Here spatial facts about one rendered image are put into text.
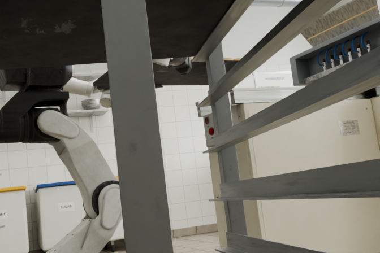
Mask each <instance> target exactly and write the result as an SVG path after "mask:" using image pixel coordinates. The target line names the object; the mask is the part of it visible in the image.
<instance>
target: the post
mask: <svg viewBox="0 0 380 253"><path fill-rule="evenodd" d="M206 69H207V74H208V83H209V89H210V88H211V87H212V86H213V85H215V84H216V83H217V82H218V81H219V80H220V79H221V78H222V77H223V76H224V75H225V74H226V70H225V65H224V57H223V49H222V42H220V44H219V45H218V46H217V47H216V49H215V50H214V51H213V52H212V54H211V55H210V56H209V57H208V58H207V60H206ZM211 109H212V114H213V123H214V131H215V136H216V135H217V134H220V133H222V132H223V131H225V130H227V129H229V128H230V127H232V126H233V124H232V116H231V108H230V100H229V94H228V93H227V94H225V95H224V96H223V97H222V98H221V99H219V100H218V101H217V102H215V103H214V104H213V105H212V106H211ZM217 154H218V162H219V171H220V176H221V183H227V182H234V181H240V175H239V167H238V159H237V154H236V146H235V145H233V146H231V147H228V148H226V149H224V150H221V151H219V152H217ZM223 202H224V210H225V215H226V224H227V232H230V233H236V234H241V235H246V236H248V235H247V226H246V222H245V213H244V205H243V200H233V201H223Z"/></svg>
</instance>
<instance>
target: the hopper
mask: <svg viewBox="0 0 380 253"><path fill-rule="evenodd" d="M378 17H380V0H352V1H350V2H348V3H346V4H344V5H342V6H340V7H338V8H336V9H334V10H332V11H331V12H329V13H327V14H325V15H323V16H321V17H320V18H319V19H318V20H316V21H315V22H314V23H313V24H312V25H310V26H309V27H307V29H306V30H304V31H303V32H301V34H302V35H303V37H304V38H305V39H306V40H307V41H308V42H309V43H310V45H311V46H312V47H315V46H317V45H319V44H321V43H323V42H326V41H328V40H330V39H332V38H334V37H336V36H339V35H341V34H343V33H345V32H347V31H349V30H352V29H354V28H356V27H359V26H361V25H363V24H365V23H367V22H369V21H372V20H374V19H376V18H378Z"/></svg>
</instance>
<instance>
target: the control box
mask: <svg viewBox="0 0 380 253"><path fill-rule="evenodd" d="M230 108H231V116H232V124H233V126H234V125H236V124H238V123H239V119H238V108H237V105H232V106H230ZM206 117H208V119H209V122H208V124H206V123H205V118H206ZM203 121H204V129H205V138H206V147H214V146H215V145H214V136H215V131H214V123H213V114H212V113H210V114H207V115H205V116H203ZM209 128H212V129H213V135H210V134H209Z"/></svg>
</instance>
